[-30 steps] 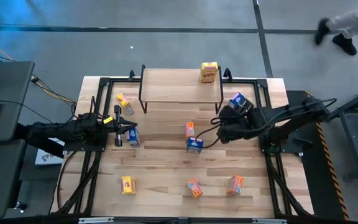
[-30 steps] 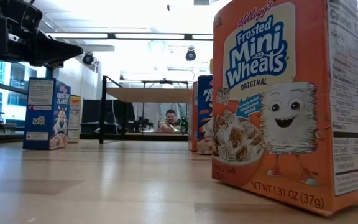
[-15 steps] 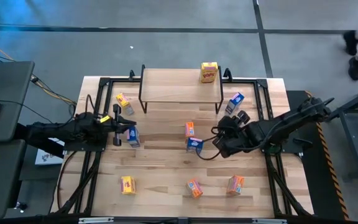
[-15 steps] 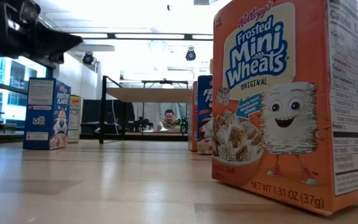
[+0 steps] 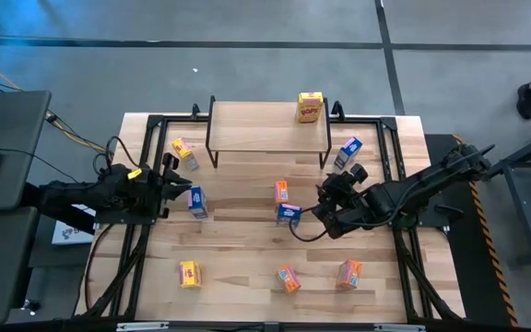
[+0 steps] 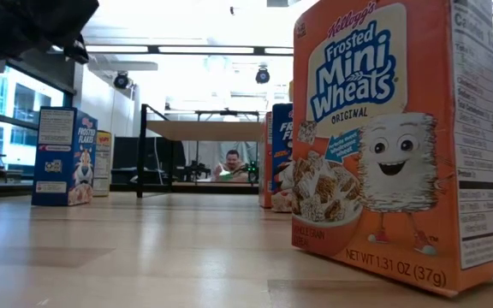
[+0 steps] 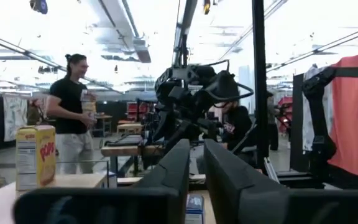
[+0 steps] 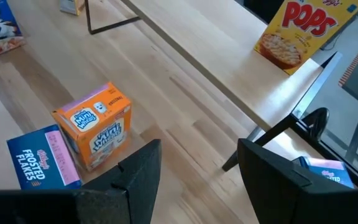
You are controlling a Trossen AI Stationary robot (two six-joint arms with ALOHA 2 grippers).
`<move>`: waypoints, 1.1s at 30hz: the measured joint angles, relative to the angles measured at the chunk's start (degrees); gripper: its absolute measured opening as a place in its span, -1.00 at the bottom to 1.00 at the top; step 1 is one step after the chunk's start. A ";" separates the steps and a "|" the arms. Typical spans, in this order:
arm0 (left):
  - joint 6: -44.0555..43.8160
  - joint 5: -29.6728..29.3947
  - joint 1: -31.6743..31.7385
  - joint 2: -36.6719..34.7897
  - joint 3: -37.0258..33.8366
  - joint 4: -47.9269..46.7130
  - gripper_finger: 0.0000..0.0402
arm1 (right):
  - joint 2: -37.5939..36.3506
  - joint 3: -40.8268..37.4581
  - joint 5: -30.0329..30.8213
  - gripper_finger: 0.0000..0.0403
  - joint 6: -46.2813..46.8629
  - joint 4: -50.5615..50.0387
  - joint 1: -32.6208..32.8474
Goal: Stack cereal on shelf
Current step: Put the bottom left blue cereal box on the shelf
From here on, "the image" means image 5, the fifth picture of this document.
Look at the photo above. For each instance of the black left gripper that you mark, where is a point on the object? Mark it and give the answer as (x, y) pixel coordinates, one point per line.
(148, 189)

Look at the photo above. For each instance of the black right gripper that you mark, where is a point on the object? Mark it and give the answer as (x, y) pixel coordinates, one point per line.
(350, 203)

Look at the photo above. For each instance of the blue Frosted Flakes cereal box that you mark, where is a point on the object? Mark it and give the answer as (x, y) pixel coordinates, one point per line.
(288, 214)
(197, 203)
(348, 152)

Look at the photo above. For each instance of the yellow Pops cereal box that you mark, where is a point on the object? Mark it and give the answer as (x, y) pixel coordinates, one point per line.
(310, 108)
(190, 274)
(182, 148)

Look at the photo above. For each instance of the orange Mini Wheats cereal box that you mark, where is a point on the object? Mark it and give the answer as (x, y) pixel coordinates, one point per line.
(349, 274)
(288, 279)
(281, 191)

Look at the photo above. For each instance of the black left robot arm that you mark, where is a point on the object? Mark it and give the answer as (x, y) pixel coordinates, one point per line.
(86, 196)

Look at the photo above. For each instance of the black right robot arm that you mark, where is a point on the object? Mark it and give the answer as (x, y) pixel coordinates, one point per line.
(413, 189)

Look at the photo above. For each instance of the yellow tape tag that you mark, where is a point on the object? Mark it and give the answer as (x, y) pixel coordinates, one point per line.
(134, 174)

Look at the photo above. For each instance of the black support beam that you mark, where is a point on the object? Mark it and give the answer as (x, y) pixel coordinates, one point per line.
(76, 223)

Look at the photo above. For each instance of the white printed sheet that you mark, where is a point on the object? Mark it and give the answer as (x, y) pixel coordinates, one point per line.
(69, 234)

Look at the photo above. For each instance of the black mat with hazard stripe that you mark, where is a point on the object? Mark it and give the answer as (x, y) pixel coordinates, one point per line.
(470, 276)

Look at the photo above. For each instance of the caster wheel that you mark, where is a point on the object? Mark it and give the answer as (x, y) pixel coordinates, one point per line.
(30, 305)

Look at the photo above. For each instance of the black aluminium table frame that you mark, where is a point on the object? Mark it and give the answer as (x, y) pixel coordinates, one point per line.
(155, 122)

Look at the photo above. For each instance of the black frame bracket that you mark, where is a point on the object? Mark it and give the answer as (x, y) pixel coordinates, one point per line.
(195, 111)
(338, 111)

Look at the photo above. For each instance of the wooden shelf with black frame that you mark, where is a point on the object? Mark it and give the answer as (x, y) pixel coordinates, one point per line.
(265, 133)

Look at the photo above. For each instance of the silver end bracket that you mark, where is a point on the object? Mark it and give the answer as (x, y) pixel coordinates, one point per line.
(141, 326)
(399, 328)

